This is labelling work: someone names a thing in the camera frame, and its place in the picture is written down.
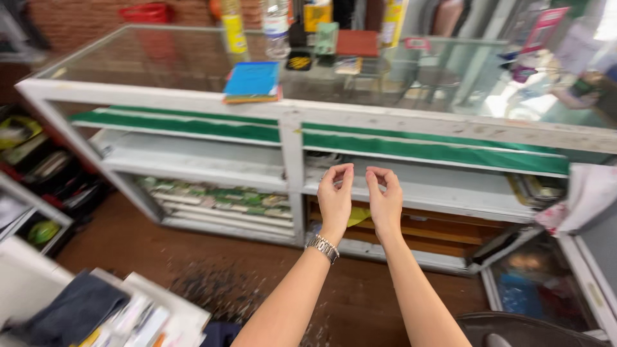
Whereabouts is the stack of coloured notebooks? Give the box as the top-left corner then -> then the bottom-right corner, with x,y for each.
222,61 -> 283,105

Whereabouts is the clear plastic water bottle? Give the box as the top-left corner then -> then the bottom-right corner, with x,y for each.
263,0 -> 291,59

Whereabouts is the pink card tag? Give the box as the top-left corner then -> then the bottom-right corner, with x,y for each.
522,7 -> 570,54

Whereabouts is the yellow orange box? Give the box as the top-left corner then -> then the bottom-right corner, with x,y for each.
303,0 -> 333,33

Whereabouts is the white table with papers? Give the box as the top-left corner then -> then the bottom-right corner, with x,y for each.
0,236 -> 212,347

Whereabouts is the red-brown box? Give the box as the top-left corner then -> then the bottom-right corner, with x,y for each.
335,29 -> 380,58

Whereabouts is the person's left hand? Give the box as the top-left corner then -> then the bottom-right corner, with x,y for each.
317,163 -> 355,238

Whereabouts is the green small carton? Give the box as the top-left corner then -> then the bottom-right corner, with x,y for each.
316,22 -> 339,56

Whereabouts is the black yellow small packet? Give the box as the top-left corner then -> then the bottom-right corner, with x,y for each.
285,50 -> 313,72

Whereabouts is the red plastic basket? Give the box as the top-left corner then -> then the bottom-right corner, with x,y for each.
119,2 -> 173,25

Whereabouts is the person's right hand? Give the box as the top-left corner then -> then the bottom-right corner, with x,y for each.
365,166 -> 404,240

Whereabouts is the dark side shelf with goods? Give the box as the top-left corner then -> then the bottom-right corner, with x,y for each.
0,103 -> 109,256

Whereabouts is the dark round stool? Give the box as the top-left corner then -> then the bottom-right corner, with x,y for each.
455,311 -> 610,347

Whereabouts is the yellow tall packet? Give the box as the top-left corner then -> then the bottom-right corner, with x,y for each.
381,0 -> 409,49

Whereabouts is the row of green packets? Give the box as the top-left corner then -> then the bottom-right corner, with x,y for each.
136,176 -> 293,220

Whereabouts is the white glass side cabinet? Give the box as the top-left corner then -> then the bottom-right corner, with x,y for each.
479,202 -> 617,345

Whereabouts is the white plastic bag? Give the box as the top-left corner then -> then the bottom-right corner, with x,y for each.
535,163 -> 617,236

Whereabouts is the yellow label bottle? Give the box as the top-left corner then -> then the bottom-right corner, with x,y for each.
220,0 -> 249,55

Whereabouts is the silver metal wristwatch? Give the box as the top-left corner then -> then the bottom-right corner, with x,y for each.
305,234 -> 340,265

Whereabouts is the dark blue cloth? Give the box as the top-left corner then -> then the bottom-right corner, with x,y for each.
2,271 -> 132,347

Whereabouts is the white glass display counter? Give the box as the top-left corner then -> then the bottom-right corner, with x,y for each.
14,24 -> 617,275

